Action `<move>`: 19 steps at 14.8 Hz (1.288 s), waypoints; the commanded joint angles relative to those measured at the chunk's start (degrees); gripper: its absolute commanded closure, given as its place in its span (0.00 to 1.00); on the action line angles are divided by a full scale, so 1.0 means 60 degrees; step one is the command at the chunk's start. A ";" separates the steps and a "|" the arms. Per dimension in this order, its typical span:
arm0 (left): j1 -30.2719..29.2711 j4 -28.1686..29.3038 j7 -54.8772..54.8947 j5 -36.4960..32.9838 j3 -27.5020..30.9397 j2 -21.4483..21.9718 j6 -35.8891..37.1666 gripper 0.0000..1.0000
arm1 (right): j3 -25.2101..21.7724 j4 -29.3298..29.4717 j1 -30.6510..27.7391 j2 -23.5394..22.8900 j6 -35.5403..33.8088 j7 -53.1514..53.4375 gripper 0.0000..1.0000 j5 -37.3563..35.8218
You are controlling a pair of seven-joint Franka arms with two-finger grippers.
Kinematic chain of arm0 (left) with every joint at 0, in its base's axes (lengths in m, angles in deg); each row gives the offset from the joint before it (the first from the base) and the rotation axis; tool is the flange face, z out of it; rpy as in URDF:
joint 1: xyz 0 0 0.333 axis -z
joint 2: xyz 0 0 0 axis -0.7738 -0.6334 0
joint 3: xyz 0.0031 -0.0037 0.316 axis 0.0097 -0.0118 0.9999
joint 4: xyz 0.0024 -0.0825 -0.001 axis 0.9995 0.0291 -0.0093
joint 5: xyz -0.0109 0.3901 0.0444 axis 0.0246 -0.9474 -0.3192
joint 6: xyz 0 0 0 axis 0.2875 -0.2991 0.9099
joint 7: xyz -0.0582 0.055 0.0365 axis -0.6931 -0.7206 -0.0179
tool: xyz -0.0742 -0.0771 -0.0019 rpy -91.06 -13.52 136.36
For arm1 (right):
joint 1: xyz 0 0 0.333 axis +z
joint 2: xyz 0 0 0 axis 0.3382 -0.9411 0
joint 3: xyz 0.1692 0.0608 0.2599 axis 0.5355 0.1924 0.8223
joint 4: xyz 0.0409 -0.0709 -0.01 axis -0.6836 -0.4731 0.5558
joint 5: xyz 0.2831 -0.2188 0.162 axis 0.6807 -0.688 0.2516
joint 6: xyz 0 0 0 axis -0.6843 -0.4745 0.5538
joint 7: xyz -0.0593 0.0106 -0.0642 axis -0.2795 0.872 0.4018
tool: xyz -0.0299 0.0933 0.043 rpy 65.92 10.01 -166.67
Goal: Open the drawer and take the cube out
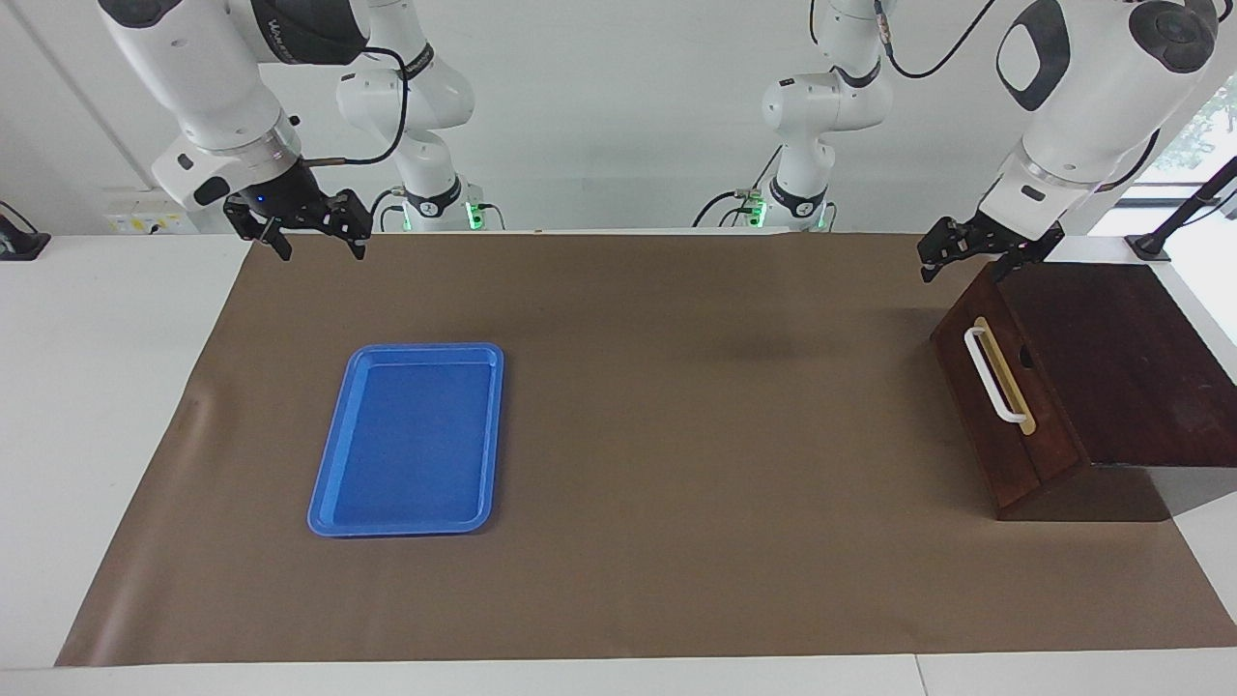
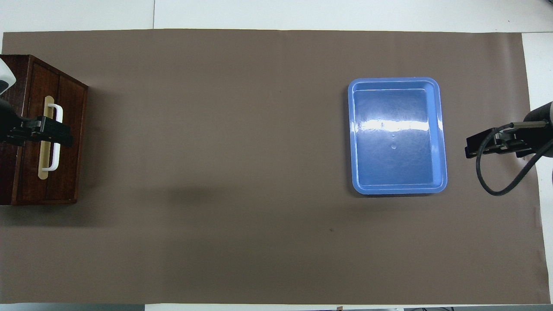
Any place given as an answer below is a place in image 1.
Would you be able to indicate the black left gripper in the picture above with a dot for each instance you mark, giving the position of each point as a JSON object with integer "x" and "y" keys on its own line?
{"x": 1020, "y": 237}

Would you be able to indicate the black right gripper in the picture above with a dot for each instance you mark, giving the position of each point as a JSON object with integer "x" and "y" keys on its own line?
{"x": 280, "y": 198}

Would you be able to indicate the wooden drawer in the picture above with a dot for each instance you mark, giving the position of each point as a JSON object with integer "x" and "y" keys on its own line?
{"x": 986, "y": 435}

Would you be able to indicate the dark wooden drawer cabinet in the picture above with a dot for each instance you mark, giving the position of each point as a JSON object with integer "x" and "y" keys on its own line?
{"x": 1140, "y": 367}

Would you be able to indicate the black mounting stand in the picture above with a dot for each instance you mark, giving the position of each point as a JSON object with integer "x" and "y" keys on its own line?
{"x": 1150, "y": 248}

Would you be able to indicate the blue plastic tray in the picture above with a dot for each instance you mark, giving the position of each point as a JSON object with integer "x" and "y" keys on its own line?
{"x": 406, "y": 454}

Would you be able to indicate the bright window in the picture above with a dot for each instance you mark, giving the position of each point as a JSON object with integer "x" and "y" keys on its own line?
{"x": 1208, "y": 126}

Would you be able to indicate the black clamp base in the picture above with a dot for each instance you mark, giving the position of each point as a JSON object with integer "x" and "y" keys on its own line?
{"x": 24, "y": 246}

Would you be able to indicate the brown table mat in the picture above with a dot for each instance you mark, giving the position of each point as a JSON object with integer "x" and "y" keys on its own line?
{"x": 676, "y": 483}

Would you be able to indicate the white wall socket box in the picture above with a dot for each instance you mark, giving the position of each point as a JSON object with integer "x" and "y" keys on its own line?
{"x": 135, "y": 220}

